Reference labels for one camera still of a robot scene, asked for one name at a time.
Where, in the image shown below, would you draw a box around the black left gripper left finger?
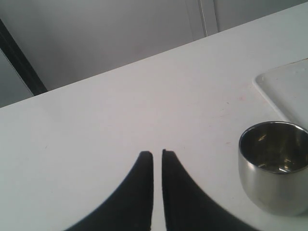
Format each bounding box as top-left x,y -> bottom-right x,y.
68,151 -> 154,231

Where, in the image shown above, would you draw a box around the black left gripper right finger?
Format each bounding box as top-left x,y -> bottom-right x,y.
162,149 -> 255,231

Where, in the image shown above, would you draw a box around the stainless steel cup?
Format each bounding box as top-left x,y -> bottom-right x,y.
238,121 -> 308,216

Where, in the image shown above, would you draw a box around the white rectangular tray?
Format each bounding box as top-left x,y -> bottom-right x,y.
253,59 -> 308,128

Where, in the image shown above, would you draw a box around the white cabinet doors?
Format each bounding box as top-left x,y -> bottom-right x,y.
0,0 -> 308,114

